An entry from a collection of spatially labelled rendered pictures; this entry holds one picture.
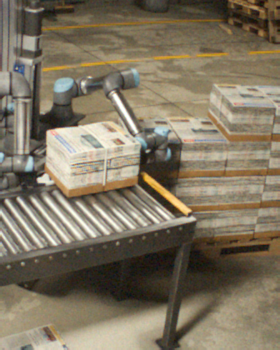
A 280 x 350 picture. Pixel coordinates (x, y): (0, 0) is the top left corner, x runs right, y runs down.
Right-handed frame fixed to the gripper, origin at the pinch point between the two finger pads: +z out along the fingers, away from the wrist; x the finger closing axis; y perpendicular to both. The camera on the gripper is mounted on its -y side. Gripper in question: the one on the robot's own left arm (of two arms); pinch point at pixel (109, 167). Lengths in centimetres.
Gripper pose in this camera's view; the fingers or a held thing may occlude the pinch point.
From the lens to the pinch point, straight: 351.9
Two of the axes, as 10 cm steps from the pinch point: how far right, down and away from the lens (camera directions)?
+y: 1.0, -8.9, -4.4
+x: 5.2, 4.3, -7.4
